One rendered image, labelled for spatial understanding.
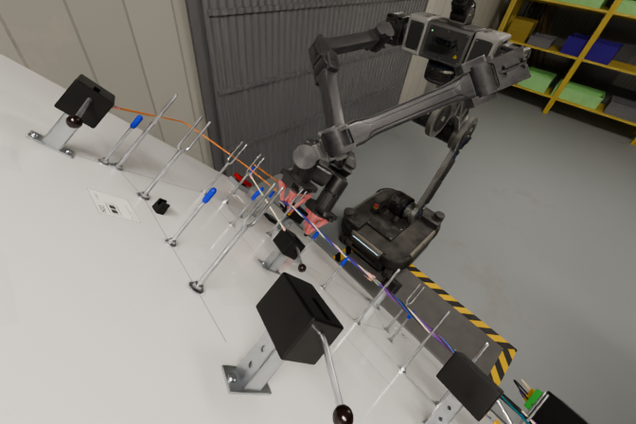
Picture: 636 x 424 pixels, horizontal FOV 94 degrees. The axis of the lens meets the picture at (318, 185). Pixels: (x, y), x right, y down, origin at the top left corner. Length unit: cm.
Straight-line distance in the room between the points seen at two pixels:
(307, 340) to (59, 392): 14
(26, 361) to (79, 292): 6
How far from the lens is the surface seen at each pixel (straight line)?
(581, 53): 548
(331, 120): 98
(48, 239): 32
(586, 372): 253
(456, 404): 55
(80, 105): 44
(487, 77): 84
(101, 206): 40
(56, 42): 180
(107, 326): 27
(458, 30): 142
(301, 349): 25
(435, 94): 79
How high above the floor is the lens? 176
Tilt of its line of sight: 41 degrees down
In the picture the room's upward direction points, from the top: 7 degrees clockwise
